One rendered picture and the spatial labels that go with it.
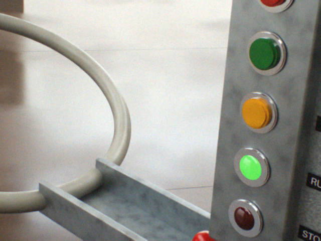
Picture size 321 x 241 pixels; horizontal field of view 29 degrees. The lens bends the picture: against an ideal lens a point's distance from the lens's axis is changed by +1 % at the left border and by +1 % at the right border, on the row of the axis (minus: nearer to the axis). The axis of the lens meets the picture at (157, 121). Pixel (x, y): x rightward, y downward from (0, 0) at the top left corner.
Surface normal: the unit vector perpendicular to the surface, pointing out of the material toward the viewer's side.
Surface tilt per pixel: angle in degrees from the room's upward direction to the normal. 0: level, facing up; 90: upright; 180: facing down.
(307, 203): 90
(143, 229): 1
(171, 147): 0
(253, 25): 90
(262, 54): 90
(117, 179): 90
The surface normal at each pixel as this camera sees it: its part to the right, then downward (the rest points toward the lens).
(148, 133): 0.06, -0.92
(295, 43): -0.66, 0.26
